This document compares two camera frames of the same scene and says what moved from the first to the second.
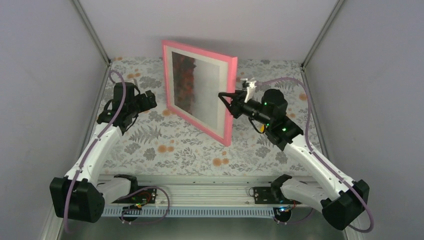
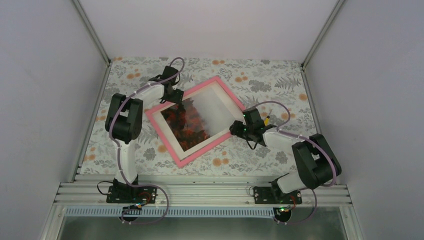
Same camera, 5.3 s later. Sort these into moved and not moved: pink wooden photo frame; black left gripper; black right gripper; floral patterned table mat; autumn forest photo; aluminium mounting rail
Moved: pink wooden photo frame; black right gripper; autumn forest photo; black left gripper
Not moved: floral patterned table mat; aluminium mounting rail
